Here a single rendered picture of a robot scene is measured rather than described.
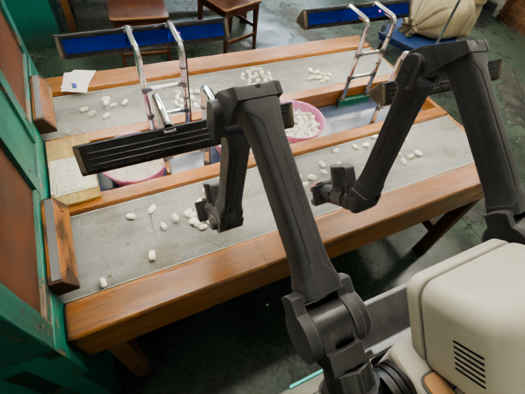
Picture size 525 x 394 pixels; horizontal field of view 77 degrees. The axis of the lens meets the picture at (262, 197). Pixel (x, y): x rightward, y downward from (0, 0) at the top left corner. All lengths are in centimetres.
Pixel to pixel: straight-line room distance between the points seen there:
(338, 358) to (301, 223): 19
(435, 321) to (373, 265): 160
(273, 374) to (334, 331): 128
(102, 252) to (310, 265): 82
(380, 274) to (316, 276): 162
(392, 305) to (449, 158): 104
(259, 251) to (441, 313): 70
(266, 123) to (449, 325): 36
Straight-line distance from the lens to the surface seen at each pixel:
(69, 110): 170
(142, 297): 105
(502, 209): 75
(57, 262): 106
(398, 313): 82
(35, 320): 92
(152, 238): 116
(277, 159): 49
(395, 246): 224
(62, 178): 136
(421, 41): 402
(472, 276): 53
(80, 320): 108
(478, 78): 75
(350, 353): 51
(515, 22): 583
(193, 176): 128
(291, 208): 48
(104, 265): 116
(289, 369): 178
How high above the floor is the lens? 173
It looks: 52 degrees down
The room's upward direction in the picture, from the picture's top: 10 degrees clockwise
